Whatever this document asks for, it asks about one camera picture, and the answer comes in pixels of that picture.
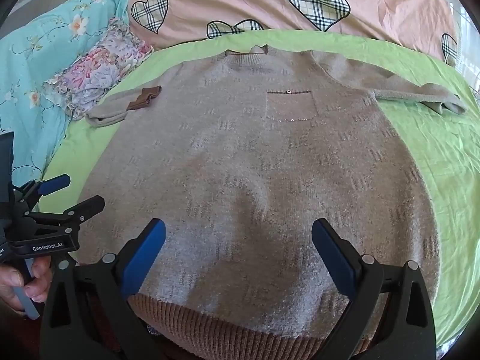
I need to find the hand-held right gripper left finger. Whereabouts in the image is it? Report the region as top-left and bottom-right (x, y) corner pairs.
(39, 217), (167, 360)

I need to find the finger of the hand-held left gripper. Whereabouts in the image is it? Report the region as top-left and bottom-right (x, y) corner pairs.
(13, 174), (72, 211)
(26, 195), (106, 234)

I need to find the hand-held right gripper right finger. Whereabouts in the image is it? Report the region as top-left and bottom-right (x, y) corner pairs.
(311, 217), (437, 360)

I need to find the beige knit sweater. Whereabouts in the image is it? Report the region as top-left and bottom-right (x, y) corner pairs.
(77, 43), (467, 357)

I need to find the person's left hand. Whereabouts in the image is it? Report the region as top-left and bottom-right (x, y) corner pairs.
(0, 256), (54, 314)

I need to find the teal floral blanket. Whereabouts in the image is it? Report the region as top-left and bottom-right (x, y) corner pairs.
(0, 0), (148, 196)

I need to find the floral ruffled pillow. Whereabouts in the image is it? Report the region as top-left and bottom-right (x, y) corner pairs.
(43, 18), (155, 121)

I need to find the green bed sheet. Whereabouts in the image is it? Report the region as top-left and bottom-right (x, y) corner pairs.
(37, 28), (480, 349)

